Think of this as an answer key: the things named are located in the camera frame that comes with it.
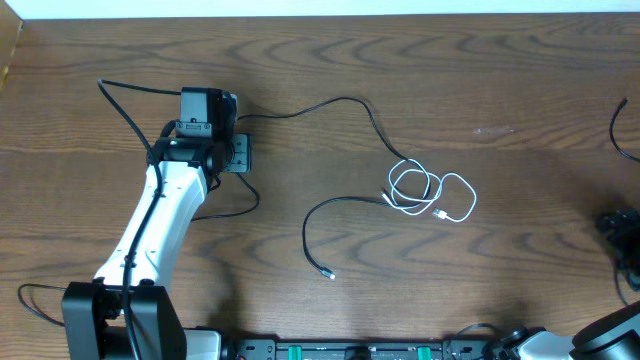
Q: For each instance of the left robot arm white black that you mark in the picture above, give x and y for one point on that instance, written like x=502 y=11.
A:
x=125 y=312

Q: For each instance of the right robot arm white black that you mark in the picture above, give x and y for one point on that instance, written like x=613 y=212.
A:
x=613 y=337

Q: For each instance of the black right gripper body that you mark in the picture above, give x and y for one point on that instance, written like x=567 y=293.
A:
x=618 y=226

